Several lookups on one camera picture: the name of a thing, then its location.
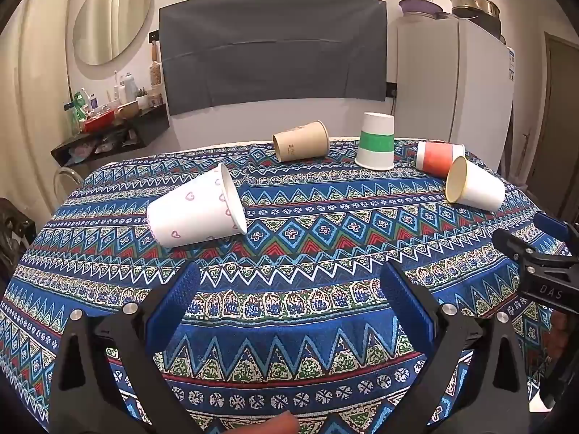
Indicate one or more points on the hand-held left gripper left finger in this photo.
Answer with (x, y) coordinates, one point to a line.
(174, 307)

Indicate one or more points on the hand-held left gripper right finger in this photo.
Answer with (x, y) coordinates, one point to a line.
(407, 309)

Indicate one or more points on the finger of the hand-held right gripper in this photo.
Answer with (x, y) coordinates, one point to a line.
(551, 227)
(511, 242)

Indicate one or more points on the white cup with pink hearts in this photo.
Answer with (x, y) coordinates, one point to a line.
(194, 212)

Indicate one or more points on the white cup with yellow inside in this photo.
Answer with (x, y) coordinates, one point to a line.
(481, 187)

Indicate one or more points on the orange and white paper cup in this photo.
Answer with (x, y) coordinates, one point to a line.
(436, 156)

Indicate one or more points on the white cup with green band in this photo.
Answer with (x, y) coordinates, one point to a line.
(375, 142)

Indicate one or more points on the brown paper cup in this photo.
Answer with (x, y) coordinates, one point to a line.
(301, 142)

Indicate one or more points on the person's left hand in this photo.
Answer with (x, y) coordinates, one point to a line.
(277, 425)

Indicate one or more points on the brown door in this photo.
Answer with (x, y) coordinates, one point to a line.
(563, 122)

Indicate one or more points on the blue patterned tablecloth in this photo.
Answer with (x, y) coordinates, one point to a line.
(316, 235)

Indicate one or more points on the white refrigerator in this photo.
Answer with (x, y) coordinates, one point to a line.
(452, 90)

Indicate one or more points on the metal chair back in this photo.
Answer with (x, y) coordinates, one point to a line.
(61, 181)

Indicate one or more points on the black bag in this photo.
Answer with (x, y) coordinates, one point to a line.
(11, 235)

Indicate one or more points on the red plastic basket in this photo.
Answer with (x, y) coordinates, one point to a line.
(98, 122)

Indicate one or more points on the green plastic bottle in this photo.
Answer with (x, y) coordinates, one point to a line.
(79, 110)

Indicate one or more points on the white thermos bottle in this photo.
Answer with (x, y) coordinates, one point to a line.
(130, 87)

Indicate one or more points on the steel pot with lid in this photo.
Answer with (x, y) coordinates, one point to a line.
(475, 4)

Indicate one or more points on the wooden hairbrush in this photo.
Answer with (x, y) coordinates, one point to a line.
(155, 70)

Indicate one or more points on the purple plastic basin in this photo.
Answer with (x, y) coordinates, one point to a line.
(420, 8)

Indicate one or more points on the dark grey cloth cover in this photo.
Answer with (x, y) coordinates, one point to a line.
(271, 54)

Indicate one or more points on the black wall shelf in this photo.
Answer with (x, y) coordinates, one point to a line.
(135, 133)

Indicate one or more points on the black wall socket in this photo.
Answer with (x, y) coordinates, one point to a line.
(392, 90)

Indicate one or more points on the oval wall mirror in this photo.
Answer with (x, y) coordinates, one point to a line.
(113, 18)

